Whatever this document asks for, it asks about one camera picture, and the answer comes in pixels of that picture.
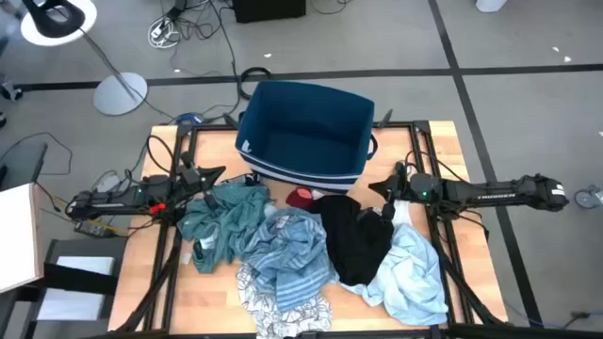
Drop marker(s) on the grey caster wheel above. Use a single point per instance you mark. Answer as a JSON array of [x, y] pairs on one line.
[[586, 198]]

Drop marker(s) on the black power supply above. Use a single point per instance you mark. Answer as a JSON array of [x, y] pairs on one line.
[[94, 229]]

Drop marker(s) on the white patterned garment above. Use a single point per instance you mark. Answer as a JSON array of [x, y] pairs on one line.
[[278, 322]]

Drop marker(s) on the black box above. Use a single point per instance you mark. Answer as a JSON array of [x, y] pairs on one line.
[[268, 9]]

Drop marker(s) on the black aluminium table frame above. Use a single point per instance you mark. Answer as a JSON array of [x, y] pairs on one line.
[[212, 127]]

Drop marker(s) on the black garment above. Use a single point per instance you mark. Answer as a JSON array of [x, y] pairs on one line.
[[353, 240]]

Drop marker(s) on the white floor lamp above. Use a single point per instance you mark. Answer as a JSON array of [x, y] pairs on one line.
[[120, 94]]

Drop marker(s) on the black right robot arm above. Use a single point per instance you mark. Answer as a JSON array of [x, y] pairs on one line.
[[490, 194]]

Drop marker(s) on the teal green garment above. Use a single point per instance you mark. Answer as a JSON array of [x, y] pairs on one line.
[[231, 212]]

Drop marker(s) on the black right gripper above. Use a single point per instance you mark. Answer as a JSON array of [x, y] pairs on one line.
[[404, 184]]

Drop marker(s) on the light blue shirt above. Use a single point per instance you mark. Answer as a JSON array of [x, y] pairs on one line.
[[410, 278]]

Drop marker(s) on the red garment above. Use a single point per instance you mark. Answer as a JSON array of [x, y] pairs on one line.
[[299, 198]]

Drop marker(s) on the white object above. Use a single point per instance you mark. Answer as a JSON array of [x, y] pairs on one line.
[[490, 4]]

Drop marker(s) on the red tag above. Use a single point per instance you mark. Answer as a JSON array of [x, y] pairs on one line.
[[158, 207]]

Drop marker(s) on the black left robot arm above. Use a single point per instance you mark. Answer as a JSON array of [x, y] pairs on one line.
[[113, 198]]

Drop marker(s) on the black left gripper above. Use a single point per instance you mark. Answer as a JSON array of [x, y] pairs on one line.
[[190, 178]]

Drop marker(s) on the black stool frame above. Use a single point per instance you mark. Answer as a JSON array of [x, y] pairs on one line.
[[80, 279]]

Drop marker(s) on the white board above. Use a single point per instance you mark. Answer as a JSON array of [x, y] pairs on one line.
[[16, 235]]

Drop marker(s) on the blue striped garment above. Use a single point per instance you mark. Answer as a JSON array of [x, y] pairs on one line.
[[287, 254]]

